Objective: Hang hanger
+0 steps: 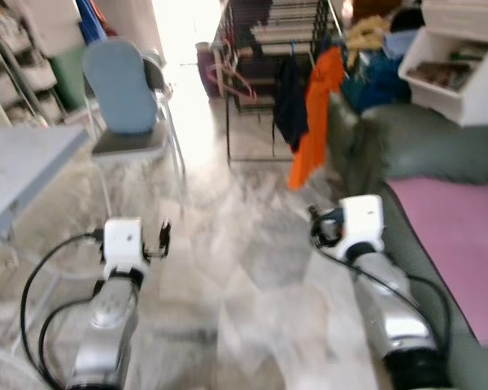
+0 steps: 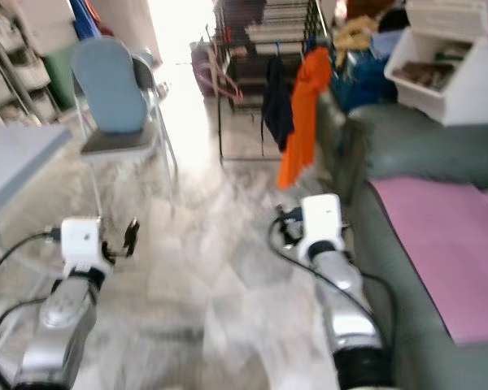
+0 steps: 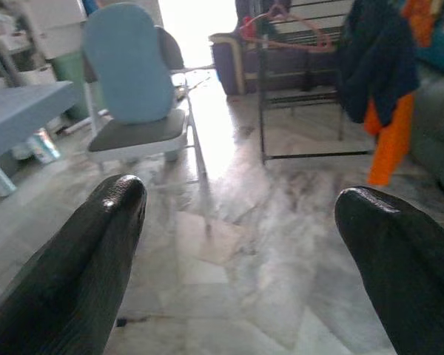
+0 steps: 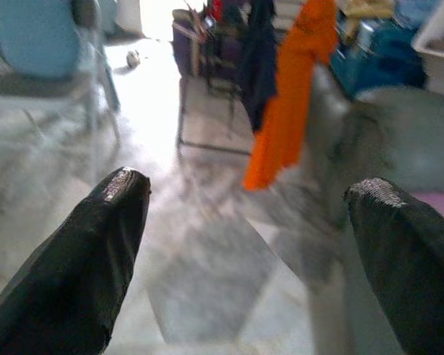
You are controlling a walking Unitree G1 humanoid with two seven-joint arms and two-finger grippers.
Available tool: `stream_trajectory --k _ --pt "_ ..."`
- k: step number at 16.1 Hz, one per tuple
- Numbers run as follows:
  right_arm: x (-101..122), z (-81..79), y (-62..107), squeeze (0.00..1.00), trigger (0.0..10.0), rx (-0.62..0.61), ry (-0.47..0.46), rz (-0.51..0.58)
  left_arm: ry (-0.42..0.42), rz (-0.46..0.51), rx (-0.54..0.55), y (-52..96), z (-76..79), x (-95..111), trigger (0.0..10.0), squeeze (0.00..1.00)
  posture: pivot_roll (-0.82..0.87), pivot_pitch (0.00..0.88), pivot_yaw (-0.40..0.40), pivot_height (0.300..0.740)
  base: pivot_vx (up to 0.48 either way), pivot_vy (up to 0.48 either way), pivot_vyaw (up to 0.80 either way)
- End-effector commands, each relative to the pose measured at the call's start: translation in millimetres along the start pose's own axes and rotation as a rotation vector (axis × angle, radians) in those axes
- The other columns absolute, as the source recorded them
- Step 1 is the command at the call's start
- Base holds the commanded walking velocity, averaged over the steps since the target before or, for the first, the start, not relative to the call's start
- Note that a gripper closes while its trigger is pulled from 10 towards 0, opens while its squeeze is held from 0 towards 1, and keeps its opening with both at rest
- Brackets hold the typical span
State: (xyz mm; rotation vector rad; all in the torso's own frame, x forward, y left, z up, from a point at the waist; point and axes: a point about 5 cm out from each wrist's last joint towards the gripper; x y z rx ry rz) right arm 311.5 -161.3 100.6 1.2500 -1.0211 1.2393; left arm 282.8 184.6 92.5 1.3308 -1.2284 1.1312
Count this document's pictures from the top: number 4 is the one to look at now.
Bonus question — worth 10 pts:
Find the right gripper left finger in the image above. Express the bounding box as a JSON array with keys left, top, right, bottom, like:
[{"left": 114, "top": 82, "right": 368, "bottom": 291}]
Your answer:
[{"left": 0, "top": 166, "right": 151, "bottom": 355}]

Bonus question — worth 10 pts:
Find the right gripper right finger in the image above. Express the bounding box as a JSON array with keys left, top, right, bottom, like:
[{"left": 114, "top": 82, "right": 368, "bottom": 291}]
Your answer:
[{"left": 343, "top": 177, "right": 444, "bottom": 355}]

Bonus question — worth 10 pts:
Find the grey folding chair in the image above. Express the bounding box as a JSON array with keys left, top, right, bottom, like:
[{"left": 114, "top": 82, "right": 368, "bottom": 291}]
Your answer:
[{"left": 0, "top": 0, "right": 121, "bottom": 149}]

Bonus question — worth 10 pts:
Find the black metal drying rack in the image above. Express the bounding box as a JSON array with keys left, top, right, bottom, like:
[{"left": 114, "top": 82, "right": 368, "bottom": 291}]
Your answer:
[{"left": 176, "top": 0, "right": 282, "bottom": 153}]

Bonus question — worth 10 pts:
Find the orange shirt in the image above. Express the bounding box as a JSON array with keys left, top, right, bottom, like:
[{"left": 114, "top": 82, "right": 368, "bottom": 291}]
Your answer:
[{"left": 243, "top": 0, "right": 340, "bottom": 192}]

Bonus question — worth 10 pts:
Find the blue bag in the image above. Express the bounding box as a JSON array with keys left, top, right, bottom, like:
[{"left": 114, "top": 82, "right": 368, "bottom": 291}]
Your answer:
[{"left": 331, "top": 21, "right": 428, "bottom": 99}]

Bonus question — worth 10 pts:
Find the white storage box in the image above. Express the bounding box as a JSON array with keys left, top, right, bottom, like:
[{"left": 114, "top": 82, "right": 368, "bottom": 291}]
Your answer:
[{"left": 412, "top": 0, "right": 444, "bottom": 97}]

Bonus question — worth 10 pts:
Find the purple armchair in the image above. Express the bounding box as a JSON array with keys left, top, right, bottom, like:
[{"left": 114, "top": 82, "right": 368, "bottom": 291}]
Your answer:
[{"left": 172, "top": 9, "right": 245, "bottom": 78}]

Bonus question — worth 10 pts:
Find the dark navy garment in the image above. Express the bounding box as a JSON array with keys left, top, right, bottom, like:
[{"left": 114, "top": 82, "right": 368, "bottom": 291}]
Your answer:
[{"left": 240, "top": 0, "right": 278, "bottom": 132}]

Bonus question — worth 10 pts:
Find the beige cloth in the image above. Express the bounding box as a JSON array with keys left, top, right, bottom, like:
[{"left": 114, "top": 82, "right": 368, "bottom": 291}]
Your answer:
[{"left": 340, "top": 0, "right": 393, "bottom": 41}]

